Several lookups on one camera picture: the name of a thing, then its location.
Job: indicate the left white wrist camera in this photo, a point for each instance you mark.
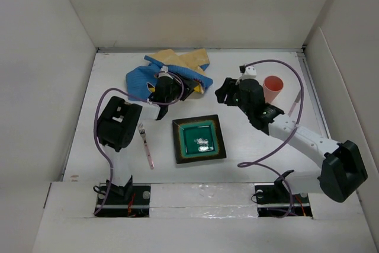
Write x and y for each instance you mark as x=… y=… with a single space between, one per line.
x=164 y=72

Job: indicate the pink handled knife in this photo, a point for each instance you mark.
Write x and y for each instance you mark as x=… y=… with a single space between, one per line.
x=294 y=104

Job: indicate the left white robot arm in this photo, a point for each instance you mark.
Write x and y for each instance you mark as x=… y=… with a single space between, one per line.
x=117 y=117

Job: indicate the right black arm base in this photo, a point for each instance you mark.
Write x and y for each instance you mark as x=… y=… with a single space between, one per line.
x=273 y=200

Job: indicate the pink handled fork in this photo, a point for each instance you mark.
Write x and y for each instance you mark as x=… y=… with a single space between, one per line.
x=142 y=133

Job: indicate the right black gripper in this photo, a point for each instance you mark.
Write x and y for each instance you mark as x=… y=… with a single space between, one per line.
x=228 y=87

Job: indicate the blue yellow cartoon placemat cloth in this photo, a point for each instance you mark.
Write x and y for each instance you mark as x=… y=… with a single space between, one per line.
x=141 y=81

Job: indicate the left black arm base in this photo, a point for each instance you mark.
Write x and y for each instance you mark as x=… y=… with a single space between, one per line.
x=131 y=200

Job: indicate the green square ceramic plate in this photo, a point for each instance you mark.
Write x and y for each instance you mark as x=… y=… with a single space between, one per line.
x=198 y=139

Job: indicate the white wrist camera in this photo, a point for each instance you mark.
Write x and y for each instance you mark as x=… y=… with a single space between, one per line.
x=164 y=72
x=247 y=72

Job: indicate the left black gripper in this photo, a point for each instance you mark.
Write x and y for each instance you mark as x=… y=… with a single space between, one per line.
x=189 y=86

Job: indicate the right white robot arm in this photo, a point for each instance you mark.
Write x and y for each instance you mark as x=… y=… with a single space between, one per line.
x=341 y=168

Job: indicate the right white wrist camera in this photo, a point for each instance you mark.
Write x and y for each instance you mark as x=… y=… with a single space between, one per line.
x=247 y=72

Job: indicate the pink plastic cup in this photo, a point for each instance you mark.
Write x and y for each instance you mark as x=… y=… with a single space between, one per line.
x=272 y=86

